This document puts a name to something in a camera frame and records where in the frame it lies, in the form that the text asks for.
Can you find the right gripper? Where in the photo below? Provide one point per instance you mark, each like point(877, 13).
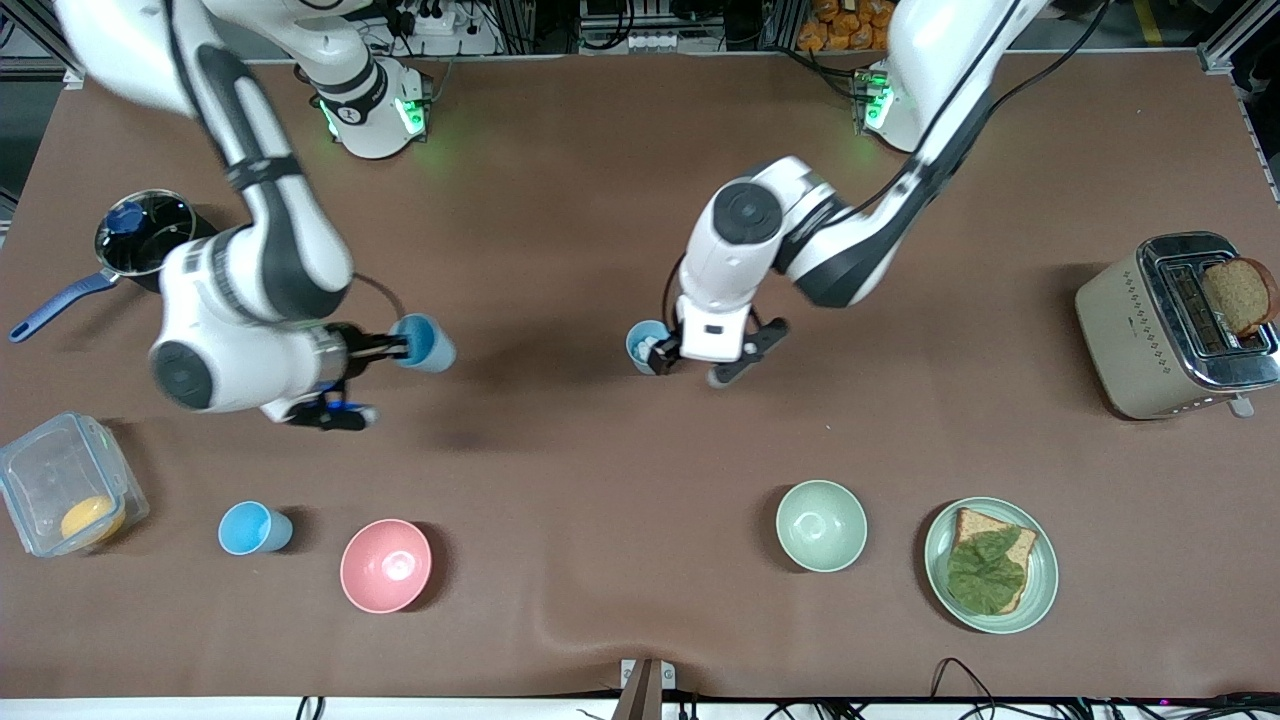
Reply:
point(361, 346)

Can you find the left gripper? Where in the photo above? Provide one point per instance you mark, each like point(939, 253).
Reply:
point(668, 352)

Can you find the blue cup holding paper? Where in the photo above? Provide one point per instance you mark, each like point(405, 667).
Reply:
point(638, 352)

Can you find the blue plastic cup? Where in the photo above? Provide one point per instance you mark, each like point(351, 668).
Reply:
point(252, 528)
point(435, 345)

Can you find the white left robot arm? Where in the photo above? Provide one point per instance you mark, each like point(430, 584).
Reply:
point(850, 250)

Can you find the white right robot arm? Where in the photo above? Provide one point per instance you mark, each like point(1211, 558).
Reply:
point(280, 250)

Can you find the crumpled white paper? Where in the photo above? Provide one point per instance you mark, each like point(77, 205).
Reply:
point(650, 348)

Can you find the pink bowl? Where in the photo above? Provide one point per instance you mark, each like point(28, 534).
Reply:
point(385, 566)

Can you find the pale green bowl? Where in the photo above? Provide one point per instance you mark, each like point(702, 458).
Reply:
point(821, 526)

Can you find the glass lid blue knob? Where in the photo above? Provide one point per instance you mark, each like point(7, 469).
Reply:
point(150, 232)

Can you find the white power strip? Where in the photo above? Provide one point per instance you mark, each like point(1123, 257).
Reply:
point(430, 18)

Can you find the orange round food piece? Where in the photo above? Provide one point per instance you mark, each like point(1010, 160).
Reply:
point(88, 518)

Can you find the clear plastic container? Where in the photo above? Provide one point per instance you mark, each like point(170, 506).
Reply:
point(55, 480)

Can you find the bag of bread rolls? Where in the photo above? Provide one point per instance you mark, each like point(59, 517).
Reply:
point(850, 25)

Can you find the green lettuce leaf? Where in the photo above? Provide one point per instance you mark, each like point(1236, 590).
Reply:
point(985, 575)

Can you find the brown bread slice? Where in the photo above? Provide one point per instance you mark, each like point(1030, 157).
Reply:
point(1020, 545)

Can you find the pale green plate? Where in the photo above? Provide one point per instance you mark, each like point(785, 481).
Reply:
point(1040, 585)

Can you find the beige chrome toaster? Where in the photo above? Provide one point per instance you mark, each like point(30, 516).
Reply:
point(1130, 340)

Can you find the toasted bread slice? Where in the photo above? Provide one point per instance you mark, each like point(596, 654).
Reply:
point(1240, 295)

